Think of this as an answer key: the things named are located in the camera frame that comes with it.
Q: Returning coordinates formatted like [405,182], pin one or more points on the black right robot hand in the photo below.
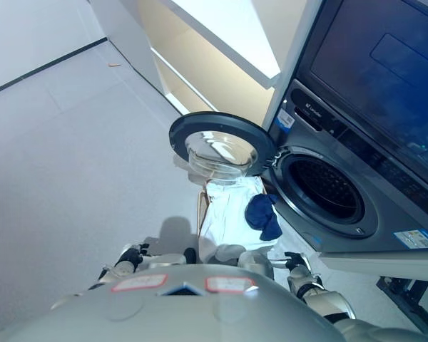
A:
[298,260]

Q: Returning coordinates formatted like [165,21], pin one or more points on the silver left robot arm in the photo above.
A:
[110,275]

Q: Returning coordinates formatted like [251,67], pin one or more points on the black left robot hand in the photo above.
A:
[131,255]

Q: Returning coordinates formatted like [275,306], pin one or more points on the dark blue garment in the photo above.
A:
[260,214]

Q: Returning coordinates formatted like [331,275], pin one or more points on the silver robot torso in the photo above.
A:
[185,317]

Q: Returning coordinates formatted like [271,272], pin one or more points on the silver right robot leg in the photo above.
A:
[257,261]

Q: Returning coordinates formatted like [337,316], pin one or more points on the grey front-load washing machine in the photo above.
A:
[396,203]

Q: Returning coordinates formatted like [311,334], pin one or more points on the black metal machine stand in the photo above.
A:
[413,292]

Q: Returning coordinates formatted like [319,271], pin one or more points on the white cloth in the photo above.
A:
[228,213]

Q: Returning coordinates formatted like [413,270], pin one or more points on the dark stacked dryer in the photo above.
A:
[360,53]

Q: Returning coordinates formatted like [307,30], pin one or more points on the red-bordered white torso sticker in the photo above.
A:
[230,284]
[139,283]

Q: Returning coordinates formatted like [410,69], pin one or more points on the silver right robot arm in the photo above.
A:
[324,299]

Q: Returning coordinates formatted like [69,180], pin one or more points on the white shelf cabinet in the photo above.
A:
[235,32]

